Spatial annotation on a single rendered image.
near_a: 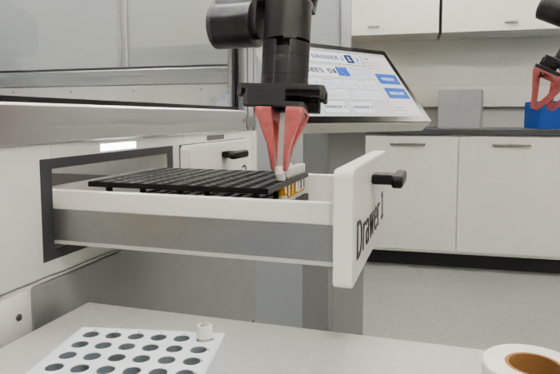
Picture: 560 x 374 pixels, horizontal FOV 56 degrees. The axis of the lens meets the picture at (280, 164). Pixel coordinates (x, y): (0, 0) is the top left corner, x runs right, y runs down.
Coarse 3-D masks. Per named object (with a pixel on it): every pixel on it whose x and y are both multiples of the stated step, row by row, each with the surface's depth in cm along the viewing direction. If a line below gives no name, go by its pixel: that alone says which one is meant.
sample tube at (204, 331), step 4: (200, 324) 42; (204, 324) 42; (208, 324) 42; (200, 328) 42; (204, 328) 42; (208, 328) 42; (200, 332) 42; (204, 332) 42; (208, 332) 42; (200, 336) 42; (204, 336) 42; (208, 336) 42; (200, 340) 42; (204, 340) 42; (208, 340) 42
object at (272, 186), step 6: (300, 174) 69; (306, 174) 71; (288, 180) 63; (294, 180) 65; (258, 186) 57; (264, 186) 58; (270, 186) 58; (276, 186) 58; (282, 186) 60; (252, 192) 56; (258, 192) 56; (264, 192) 55; (270, 192) 56
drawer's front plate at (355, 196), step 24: (360, 168) 51; (384, 168) 73; (336, 192) 47; (360, 192) 52; (384, 192) 74; (336, 216) 47; (360, 216) 52; (336, 240) 48; (360, 240) 52; (336, 264) 48; (360, 264) 53
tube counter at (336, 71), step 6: (324, 66) 154; (330, 66) 156; (336, 66) 158; (330, 72) 154; (336, 72) 155; (342, 72) 157; (348, 72) 159; (354, 72) 160; (360, 72) 162; (366, 72) 164; (372, 78) 164
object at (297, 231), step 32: (64, 192) 58; (96, 192) 57; (128, 192) 56; (320, 192) 74; (64, 224) 58; (96, 224) 57; (128, 224) 56; (160, 224) 55; (192, 224) 54; (224, 224) 53; (256, 224) 52; (288, 224) 51; (320, 224) 50; (224, 256) 53; (256, 256) 52; (288, 256) 51; (320, 256) 50
